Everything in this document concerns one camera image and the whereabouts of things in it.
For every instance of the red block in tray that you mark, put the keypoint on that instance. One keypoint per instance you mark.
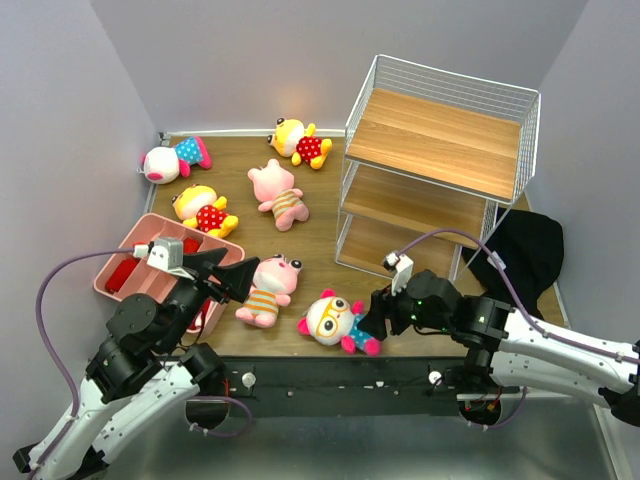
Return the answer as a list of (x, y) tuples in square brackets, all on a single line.
[(120, 275)]

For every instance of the pink plush face down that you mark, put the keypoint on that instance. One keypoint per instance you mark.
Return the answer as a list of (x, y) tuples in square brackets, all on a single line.
[(274, 189)]

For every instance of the yellow frog plush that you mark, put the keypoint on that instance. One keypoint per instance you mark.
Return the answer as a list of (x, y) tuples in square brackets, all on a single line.
[(298, 142), (200, 207)]

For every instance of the pink frog plush striped shirt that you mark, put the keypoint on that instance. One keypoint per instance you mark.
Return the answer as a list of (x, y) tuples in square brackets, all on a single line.
[(274, 281)]

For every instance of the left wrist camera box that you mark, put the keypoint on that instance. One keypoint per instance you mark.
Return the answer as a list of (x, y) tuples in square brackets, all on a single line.
[(165, 254)]

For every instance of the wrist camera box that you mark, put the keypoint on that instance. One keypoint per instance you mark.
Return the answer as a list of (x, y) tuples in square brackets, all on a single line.
[(165, 254), (401, 268)]

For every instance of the white wire wooden shelf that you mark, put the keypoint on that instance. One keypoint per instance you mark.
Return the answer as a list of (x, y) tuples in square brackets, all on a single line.
[(433, 161)]

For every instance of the red block under camera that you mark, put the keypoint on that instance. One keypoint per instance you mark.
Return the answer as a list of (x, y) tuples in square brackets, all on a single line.
[(191, 245)]

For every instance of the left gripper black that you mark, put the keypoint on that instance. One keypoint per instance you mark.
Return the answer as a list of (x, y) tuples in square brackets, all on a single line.
[(236, 277)]

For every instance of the white panda plush with glasses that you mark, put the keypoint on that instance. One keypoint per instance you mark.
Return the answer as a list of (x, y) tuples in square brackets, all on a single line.
[(333, 320)]

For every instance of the yellow frog plush back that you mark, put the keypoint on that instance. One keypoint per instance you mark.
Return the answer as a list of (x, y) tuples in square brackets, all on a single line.
[(298, 142)]

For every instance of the yellow frog plush front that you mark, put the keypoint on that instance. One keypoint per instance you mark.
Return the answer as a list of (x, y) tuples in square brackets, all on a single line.
[(200, 207)]

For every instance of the black mounting rail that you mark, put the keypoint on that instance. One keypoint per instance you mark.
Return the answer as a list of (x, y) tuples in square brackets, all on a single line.
[(340, 386)]

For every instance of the white panda plush blue dress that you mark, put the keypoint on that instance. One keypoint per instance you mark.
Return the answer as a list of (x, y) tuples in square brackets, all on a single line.
[(163, 165)]

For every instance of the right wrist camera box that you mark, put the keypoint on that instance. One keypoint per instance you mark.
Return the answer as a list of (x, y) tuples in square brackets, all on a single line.
[(401, 268)]

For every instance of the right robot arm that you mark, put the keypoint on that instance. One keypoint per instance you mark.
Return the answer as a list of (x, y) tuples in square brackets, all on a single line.
[(509, 348)]

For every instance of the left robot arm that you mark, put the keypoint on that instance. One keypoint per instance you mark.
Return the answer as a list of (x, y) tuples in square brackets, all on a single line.
[(125, 385)]

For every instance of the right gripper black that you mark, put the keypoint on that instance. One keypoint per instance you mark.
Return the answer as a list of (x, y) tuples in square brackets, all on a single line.
[(389, 310)]

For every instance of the black cloth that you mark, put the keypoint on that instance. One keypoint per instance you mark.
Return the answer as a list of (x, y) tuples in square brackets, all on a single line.
[(530, 249)]

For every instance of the pink divided tray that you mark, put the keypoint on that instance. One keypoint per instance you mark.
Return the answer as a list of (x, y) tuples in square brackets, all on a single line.
[(158, 284)]

